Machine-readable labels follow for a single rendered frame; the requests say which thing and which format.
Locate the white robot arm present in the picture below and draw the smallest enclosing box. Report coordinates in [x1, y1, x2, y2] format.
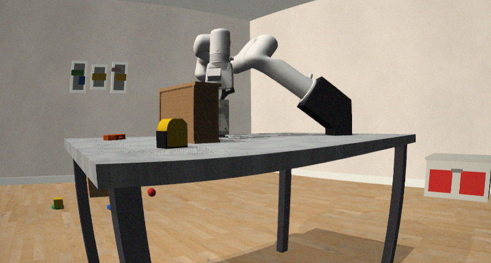
[193, 29, 317, 103]

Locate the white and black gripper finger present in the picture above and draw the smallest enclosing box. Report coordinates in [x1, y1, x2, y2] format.
[220, 87, 234, 99]

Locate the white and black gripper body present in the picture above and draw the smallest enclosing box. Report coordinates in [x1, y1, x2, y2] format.
[205, 61, 234, 91]

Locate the orange spirit level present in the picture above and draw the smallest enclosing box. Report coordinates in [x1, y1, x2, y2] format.
[103, 134, 126, 141]

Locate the brown wooden cabinet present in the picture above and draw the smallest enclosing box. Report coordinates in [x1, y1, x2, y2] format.
[159, 81, 229, 144]

